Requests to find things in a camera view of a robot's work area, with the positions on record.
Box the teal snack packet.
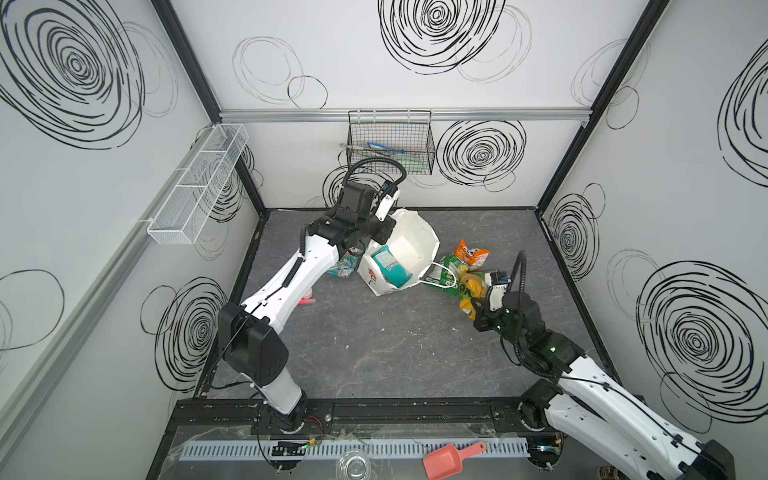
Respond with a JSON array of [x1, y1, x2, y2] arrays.
[[326, 252, 362, 278], [372, 246, 412, 288]]

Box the yellow snack packet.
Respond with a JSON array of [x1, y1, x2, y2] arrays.
[[459, 272, 488, 321]]

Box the white paper bag red flower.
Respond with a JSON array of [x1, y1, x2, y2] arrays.
[[358, 209, 440, 297]]

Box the orange snack packet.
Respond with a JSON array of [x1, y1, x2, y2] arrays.
[[454, 240, 490, 270]]

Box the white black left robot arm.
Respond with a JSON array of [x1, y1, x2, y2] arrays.
[[217, 182, 399, 431]]

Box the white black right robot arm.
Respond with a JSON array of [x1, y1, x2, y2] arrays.
[[471, 291, 736, 479]]

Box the red plastic scoop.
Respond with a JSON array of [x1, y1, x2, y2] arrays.
[[423, 442, 487, 480]]

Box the clear glass bowl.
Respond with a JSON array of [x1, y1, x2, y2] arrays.
[[336, 450, 373, 480]]

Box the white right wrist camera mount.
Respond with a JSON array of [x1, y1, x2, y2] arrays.
[[485, 270, 510, 312]]

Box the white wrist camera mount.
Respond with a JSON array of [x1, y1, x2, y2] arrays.
[[375, 189, 400, 222], [485, 270, 510, 312]]

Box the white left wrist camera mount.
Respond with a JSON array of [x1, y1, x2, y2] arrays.
[[375, 189, 400, 222]]

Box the black wire wall basket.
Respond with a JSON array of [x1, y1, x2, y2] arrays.
[[343, 109, 436, 176]]

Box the grey slotted cable duct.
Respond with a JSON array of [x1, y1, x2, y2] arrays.
[[178, 436, 532, 462]]

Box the black corner frame post left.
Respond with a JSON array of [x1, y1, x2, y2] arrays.
[[150, 0, 269, 220]]

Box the black corner frame post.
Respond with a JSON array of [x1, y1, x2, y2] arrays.
[[536, 0, 670, 215], [150, 0, 269, 220]]

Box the aluminium wall rail back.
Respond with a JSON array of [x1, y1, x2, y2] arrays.
[[220, 107, 592, 123]]

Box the aluminium wall rail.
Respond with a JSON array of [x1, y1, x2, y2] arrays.
[[0, 128, 211, 457], [220, 107, 592, 123]]

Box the clear plastic wall shelf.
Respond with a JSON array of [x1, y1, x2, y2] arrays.
[[147, 123, 248, 246]]

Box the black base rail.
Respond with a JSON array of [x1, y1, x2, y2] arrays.
[[166, 397, 532, 434]]

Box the black corner frame post right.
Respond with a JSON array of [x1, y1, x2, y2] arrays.
[[536, 0, 670, 215]]

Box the aluminium wall rail left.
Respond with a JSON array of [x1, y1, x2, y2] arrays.
[[0, 128, 211, 457]]

